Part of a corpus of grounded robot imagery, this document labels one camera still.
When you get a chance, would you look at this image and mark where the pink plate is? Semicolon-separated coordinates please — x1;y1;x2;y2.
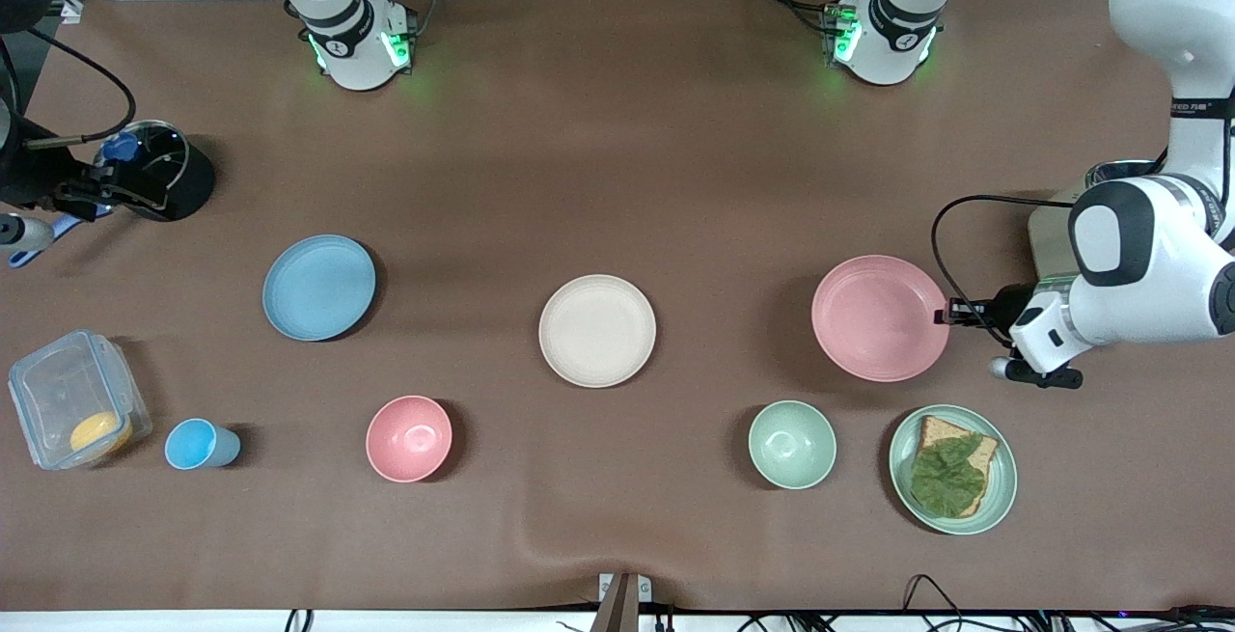
810;255;952;383

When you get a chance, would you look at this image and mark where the black round utensil holder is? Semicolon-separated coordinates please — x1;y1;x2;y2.
96;119;217;222

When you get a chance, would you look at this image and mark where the beige chrome toaster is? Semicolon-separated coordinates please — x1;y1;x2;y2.
1027;159;1173;288

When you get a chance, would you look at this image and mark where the brown bread slice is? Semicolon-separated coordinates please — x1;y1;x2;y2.
912;415;1000;517

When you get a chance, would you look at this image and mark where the green plate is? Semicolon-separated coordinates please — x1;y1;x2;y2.
889;404;1019;536

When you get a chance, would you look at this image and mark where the green lettuce leaf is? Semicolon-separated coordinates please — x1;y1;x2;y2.
910;434;987;519

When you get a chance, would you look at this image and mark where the clear plastic lidded container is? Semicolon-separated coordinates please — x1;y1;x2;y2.
8;328;153;472

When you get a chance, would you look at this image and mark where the blue plate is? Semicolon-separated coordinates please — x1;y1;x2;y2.
262;234;377;342

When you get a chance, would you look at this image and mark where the green bowl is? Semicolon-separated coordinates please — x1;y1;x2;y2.
748;400;837;490

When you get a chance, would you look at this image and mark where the yellow round food piece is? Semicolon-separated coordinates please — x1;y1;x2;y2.
69;410;134;456

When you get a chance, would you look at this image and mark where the blue plastic cup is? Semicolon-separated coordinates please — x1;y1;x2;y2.
164;418;242;471

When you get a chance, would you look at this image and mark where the beige plate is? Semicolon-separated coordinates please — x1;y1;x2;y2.
538;274;658;389

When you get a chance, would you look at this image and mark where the pink bowl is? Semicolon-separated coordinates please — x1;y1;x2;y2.
366;395;453;483

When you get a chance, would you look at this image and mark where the brown table cloth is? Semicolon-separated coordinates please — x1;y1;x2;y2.
0;0;1235;614

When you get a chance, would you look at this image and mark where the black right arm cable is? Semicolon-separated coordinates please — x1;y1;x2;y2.
19;26;136;146

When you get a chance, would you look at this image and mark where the black looped cable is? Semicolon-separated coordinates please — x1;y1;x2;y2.
901;573;963;614

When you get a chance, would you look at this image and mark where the grey metal camera bracket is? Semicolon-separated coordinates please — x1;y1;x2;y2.
598;571;652;632

